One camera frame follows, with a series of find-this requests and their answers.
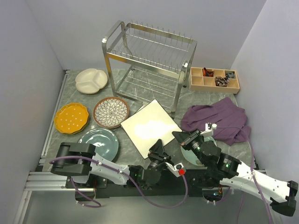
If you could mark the wooden compartment tray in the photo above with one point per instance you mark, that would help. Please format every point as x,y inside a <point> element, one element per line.
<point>198,82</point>

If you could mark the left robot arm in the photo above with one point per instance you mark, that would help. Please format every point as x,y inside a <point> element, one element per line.
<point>79,161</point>

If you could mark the orange black item in tray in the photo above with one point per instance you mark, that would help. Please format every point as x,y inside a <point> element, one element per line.
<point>208,72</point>

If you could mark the patterned cloth item in tray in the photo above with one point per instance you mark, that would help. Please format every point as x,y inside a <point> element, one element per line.
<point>221,81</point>

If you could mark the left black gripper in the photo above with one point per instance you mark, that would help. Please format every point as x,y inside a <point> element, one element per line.
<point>157,153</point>

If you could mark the orange dotted scalloped plate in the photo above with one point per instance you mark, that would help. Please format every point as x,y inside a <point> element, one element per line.
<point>71,117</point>

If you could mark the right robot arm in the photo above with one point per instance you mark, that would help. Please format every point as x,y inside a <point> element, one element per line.
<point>227,170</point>

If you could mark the steel dish rack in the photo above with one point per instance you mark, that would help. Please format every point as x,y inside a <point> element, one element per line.
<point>146,63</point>

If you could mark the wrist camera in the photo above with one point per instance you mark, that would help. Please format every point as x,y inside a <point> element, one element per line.
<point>177,170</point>
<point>209,130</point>

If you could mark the cream divided plate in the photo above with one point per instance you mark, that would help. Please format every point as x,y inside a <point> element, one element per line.
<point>91,81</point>

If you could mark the floral patterned plate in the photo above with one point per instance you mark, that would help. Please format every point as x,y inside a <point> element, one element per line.
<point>111,104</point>
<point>110,119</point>

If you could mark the purple cloth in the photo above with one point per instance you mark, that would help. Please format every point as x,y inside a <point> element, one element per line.
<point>230,120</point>

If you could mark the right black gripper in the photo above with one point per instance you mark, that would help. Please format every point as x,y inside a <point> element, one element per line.
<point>181,136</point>

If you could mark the aluminium rail frame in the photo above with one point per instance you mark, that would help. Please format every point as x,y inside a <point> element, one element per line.
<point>41,179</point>

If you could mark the dark teal round plate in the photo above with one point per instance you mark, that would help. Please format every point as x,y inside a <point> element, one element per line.
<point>105,141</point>

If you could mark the grey item in tray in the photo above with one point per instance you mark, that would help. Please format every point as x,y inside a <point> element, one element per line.
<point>230,75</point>

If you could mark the white square plate black rim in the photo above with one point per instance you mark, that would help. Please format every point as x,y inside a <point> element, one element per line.
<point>148,125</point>

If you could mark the black base beam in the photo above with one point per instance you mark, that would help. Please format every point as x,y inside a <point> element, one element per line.
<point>198,186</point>

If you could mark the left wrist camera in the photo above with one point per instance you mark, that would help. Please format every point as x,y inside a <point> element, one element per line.
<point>177,170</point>

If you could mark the cream square plate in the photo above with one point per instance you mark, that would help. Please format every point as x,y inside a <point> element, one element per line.
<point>140,108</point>

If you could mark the light green plate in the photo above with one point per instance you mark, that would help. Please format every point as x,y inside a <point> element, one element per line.
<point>191,157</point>

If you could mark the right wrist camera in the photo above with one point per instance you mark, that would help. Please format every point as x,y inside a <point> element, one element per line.
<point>209,130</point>

